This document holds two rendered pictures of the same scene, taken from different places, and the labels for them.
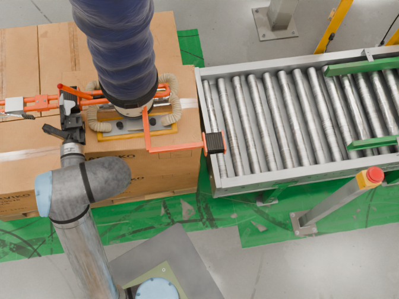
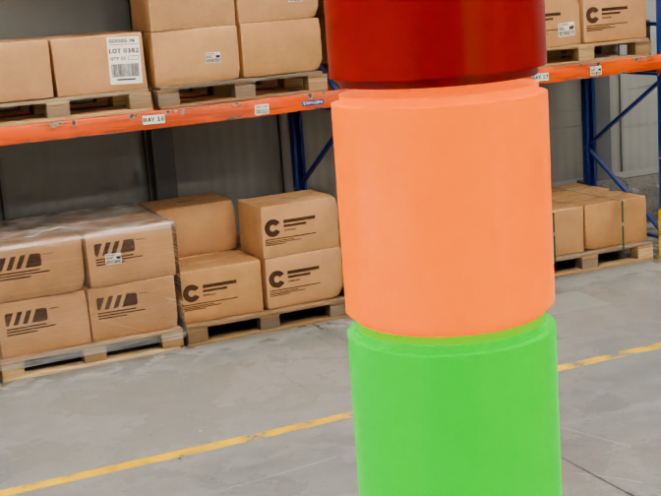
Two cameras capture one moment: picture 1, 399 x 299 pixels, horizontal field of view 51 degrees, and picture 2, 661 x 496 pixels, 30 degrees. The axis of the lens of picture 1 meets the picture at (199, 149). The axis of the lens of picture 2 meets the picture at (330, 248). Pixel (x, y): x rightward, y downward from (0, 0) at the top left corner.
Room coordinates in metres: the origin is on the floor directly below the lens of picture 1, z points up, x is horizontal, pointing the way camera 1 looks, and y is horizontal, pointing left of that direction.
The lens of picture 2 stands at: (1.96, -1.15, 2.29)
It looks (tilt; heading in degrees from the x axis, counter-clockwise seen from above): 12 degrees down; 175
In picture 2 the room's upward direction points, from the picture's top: 4 degrees counter-clockwise
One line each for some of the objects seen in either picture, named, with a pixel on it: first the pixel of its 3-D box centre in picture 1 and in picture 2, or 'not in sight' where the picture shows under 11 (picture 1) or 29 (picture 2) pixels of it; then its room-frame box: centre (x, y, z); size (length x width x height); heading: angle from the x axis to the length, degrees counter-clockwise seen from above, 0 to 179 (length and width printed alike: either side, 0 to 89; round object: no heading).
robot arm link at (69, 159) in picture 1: (73, 172); not in sight; (0.42, 0.46, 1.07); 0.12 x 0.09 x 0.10; 17
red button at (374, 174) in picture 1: (373, 175); not in sight; (0.60, -0.72, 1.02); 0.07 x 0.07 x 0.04
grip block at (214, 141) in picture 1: (214, 143); not in sight; (0.62, -0.05, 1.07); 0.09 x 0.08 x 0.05; 16
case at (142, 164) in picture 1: (134, 125); not in sight; (0.78, 0.33, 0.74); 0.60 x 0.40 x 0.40; 103
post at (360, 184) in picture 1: (330, 204); not in sight; (0.60, -0.72, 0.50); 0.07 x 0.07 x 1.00; 17
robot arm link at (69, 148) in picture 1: (72, 150); not in sight; (0.50, 0.49, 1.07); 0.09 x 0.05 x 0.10; 107
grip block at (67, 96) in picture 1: (70, 99); not in sight; (0.72, 0.55, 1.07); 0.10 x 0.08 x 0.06; 16
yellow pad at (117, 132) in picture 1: (136, 124); not in sight; (0.69, 0.28, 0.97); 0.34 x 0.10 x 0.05; 106
